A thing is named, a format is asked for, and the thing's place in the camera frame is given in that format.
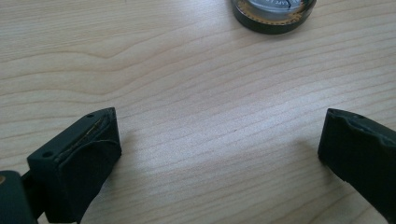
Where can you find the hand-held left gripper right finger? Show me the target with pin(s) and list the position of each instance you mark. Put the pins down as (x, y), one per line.
(358, 149)

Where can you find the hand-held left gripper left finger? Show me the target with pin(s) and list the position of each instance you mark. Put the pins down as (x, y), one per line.
(77, 161)

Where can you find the correction tape dispenser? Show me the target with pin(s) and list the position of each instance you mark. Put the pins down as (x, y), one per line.
(271, 18)

